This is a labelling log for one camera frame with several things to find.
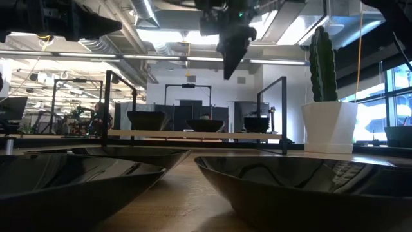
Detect linear ceiling light fixture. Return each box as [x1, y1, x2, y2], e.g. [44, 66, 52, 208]
[0, 50, 306, 66]

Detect silver rectangular air duct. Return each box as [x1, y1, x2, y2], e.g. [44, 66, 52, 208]
[276, 0, 395, 46]

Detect wooden shelf with black frame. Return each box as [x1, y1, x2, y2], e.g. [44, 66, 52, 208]
[102, 70, 288, 155]

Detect black bin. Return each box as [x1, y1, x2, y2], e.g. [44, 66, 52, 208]
[383, 125, 412, 148]

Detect black aluminium table frame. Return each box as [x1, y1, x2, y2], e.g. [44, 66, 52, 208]
[0, 137, 412, 159]

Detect person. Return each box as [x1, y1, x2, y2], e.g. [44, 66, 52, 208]
[93, 102, 113, 136]

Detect green office plant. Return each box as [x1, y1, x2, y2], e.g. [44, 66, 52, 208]
[19, 123, 35, 135]

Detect green cactus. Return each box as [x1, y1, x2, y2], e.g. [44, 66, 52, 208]
[308, 25, 338, 103]

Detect black square tray stack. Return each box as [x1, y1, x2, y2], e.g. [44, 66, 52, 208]
[243, 116, 270, 134]

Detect black leaf-shaped mini plate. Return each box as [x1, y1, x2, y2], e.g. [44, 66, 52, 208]
[25, 146, 192, 171]
[185, 118, 225, 133]
[0, 154, 167, 232]
[194, 156, 412, 232]

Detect dark window frame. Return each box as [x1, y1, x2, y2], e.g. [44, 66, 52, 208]
[379, 61, 412, 128]

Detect dark computer monitor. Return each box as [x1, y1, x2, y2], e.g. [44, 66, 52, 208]
[0, 96, 28, 122]

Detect dark partition panels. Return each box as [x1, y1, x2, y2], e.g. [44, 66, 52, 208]
[153, 99, 230, 131]

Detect black wavy square mini plate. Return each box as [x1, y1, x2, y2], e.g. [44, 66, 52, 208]
[127, 111, 170, 131]

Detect silver spiral air duct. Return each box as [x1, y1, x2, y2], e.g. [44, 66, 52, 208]
[77, 0, 160, 88]

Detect black background station frame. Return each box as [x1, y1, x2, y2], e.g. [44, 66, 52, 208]
[164, 83, 212, 131]
[50, 78, 104, 135]

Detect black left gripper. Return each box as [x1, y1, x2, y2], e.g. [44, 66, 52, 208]
[0, 0, 124, 43]

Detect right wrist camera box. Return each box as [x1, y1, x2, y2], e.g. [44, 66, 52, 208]
[199, 12, 223, 37]

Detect white faceted plant pot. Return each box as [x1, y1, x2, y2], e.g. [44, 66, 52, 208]
[301, 101, 359, 155]

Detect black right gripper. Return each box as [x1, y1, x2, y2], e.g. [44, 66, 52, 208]
[217, 9, 258, 81]

